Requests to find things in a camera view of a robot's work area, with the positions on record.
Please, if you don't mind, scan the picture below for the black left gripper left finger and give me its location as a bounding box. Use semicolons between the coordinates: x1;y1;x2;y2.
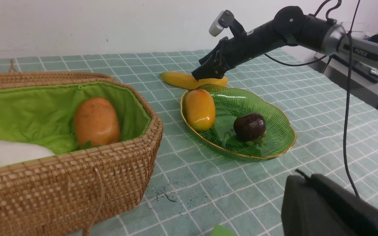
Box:
281;171;357;236

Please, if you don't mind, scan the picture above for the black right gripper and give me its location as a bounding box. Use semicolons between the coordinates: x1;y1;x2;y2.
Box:
191;21;285;81

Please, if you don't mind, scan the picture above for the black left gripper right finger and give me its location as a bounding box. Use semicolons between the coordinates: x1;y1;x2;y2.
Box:
309;174;378;236

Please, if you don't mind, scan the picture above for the yellow banana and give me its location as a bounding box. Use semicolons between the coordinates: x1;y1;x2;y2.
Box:
159;71;228;90

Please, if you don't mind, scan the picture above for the orange yellow mango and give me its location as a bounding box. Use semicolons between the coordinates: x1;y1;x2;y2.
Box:
183;89;216;132

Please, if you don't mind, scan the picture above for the dark purple mangosteen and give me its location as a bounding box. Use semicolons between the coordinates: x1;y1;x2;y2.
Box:
233;112;266;146

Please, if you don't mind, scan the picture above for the orange brown potato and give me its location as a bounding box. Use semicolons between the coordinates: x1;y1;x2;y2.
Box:
74;97;120;147

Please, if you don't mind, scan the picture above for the white radish with leaves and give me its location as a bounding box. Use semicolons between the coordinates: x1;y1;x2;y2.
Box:
0;140;54;167

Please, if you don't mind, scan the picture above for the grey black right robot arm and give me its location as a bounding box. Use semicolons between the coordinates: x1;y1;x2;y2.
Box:
192;6;378;80

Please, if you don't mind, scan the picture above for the green glass leaf plate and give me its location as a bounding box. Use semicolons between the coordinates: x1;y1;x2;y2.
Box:
180;85;297;161

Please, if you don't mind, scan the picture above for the teal checkered tablecloth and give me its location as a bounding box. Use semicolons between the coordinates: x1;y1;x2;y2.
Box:
0;49;378;236

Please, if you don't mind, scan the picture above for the green fabric basket lining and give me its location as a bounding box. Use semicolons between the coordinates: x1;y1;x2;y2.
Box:
0;82;151;154

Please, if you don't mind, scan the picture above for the woven rattan basket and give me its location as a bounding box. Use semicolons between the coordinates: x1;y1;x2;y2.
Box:
0;78;163;236

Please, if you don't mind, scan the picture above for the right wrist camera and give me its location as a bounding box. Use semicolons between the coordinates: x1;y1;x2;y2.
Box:
208;10;246;37

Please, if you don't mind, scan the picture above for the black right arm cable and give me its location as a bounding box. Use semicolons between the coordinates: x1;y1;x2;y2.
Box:
264;0;362;199

